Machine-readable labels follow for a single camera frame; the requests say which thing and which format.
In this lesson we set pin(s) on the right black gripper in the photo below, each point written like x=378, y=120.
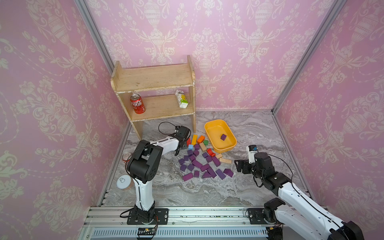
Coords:
x=240, y=166

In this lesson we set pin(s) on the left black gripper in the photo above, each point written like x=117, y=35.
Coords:
x=185, y=143

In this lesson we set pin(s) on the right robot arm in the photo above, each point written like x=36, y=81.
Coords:
x=292, y=207

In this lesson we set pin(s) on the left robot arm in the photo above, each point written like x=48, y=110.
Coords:
x=142, y=166

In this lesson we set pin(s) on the yellow plastic storage bin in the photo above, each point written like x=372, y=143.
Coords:
x=214, y=129

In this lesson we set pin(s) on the yellow long brick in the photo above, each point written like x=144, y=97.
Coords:
x=194, y=140

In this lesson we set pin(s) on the orange brick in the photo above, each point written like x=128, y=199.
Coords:
x=200, y=139

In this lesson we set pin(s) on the beige wood brick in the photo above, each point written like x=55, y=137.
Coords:
x=203, y=147

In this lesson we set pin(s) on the purple brick centre long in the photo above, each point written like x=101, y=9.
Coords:
x=197, y=164

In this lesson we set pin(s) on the small red brick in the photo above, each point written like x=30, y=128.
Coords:
x=211, y=153

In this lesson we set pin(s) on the green white juice carton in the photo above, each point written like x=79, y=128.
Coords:
x=182, y=99

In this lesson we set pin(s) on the engraved natural wood brick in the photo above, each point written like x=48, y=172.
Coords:
x=226, y=161

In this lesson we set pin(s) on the purple small square brick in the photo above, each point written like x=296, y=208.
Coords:
x=196, y=173

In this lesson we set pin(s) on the purple triangle brick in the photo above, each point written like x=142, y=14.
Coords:
x=206, y=175

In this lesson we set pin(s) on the wooden two-tier shelf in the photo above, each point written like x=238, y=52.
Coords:
x=125, y=82

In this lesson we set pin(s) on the red cola can on shelf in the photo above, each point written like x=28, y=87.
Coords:
x=137, y=103

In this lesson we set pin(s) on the red cola can on floor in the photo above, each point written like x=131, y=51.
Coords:
x=126, y=157

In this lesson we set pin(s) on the white round lid object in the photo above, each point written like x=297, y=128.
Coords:
x=125, y=182

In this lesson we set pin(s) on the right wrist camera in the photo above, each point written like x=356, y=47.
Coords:
x=251, y=151

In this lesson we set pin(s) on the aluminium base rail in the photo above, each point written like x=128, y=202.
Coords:
x=185, y=223

